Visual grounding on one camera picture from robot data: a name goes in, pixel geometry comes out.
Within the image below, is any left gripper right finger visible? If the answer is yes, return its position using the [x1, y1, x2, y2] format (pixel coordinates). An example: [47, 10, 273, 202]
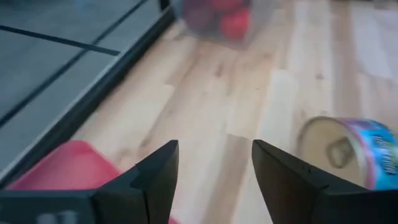
[251, 139, 398, 224]

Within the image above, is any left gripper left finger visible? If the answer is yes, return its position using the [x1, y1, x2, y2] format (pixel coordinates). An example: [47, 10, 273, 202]
[0, 139, 180, 224]

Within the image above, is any tin can with pull tab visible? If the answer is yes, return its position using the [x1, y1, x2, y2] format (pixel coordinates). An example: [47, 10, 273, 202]
[297, 116, 398, 191]

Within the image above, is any red toy apple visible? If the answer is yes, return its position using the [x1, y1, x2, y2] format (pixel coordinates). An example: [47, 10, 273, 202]
[219, 9, 251, 40]

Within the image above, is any dark red toy fruit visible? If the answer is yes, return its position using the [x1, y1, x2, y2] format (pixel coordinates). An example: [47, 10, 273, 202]
[183, 0, 218, 32]

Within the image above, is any red plastic tray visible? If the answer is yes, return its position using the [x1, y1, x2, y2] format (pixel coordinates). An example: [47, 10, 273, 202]
[6, 139, 180, 224]

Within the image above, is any clear plastic container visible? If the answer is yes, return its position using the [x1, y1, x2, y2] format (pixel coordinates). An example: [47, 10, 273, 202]
[170, 0, 280, 50]

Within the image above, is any black aluminium table frame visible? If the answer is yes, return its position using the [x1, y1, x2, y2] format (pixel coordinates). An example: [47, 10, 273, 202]
[0, 0, 177, 187]

